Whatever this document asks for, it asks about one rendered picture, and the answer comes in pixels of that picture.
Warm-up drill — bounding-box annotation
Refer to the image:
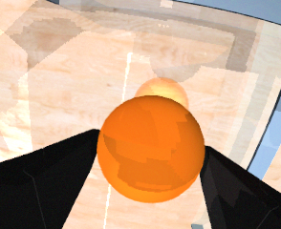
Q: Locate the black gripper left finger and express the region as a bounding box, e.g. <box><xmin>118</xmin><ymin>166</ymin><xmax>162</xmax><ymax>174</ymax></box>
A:
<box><xmin>0</xmin><ymin>129</ymin><xmax>99</xmax><ymax>229</ymax></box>

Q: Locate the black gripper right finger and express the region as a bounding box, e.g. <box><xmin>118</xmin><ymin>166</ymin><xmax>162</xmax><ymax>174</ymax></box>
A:
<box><xmin>199</xmin><ymin>145</ymin><xmax>281</xmax><ymax>229</ymax></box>

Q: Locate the clear low corner wall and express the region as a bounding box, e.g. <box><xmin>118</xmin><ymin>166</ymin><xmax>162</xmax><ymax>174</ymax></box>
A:
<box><xmin>50</xmin><ymin>0</ymin><xmax>281</xmax><ymax>229</ymax></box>

